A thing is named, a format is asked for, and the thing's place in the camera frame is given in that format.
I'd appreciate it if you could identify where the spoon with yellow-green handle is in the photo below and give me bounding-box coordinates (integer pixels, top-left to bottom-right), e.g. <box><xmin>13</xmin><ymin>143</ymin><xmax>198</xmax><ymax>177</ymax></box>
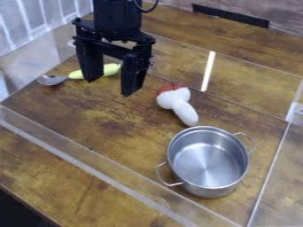
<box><xmin>36</xmin><ymin>63</ymin><xmax>121</xmax><ymax>86</ymax></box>

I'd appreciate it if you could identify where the clear acrylic front barrier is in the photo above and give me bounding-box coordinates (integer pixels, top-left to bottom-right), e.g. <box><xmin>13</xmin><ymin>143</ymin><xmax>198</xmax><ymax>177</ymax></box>
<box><xmin>0</xmin><ymin>105</ymin><xmax>241</xmax><ymax>227</ymax></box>

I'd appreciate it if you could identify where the white red plush mushroom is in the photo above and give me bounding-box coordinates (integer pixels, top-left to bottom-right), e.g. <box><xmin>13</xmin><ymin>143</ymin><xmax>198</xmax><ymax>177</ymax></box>
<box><xmin>156</xmin><ymin>83</ymin><xmax>198</xmax><ymax>127</ymax></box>

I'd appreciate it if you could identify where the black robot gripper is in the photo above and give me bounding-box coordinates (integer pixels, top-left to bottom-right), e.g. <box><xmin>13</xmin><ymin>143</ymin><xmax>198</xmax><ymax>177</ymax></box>
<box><xmin>72</xmin><ymin>0</ymin><xmax>156</xmax><ymax>97</ymax></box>

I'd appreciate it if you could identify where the clear acrylic right barrier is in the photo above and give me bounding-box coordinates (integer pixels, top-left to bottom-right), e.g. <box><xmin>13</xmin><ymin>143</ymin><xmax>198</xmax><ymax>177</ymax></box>
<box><xmin>246</xmin><ymin>79</ymin><xmax>303</xmax><ymax>227</ymax></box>

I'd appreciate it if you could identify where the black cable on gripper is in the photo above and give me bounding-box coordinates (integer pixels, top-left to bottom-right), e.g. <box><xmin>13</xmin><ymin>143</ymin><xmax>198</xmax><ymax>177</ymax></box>
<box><xmin>132</xmin><ymin>0</ymin><xmax>160</xmax><ymax>13</ymax></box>

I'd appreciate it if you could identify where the black strip at table back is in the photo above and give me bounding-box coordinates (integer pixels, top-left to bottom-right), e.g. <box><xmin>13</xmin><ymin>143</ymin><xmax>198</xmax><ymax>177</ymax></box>
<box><xmin>192</xmin><ymin>4</ymin><xmax>269</xmax><ymax>28</ymax></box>

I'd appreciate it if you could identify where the silver metal pot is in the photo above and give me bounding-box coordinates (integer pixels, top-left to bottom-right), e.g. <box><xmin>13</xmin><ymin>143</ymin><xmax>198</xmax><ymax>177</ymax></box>
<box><xmin>156</xmin><ymin>126</ymin><xmax>256</xmax><ymax>199</ymax></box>

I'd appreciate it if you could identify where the clear acrylic barrier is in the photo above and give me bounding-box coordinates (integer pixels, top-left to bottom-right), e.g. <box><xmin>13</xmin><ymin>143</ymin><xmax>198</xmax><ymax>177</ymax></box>
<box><xmin>0</xmin><ymin>105</ymin><xmax>241</xmax><ymax>227</ymax></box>
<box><xmin>246</xmin><ymin>79</ymin><xmax>303</xmax><ymax>227</ymax></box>

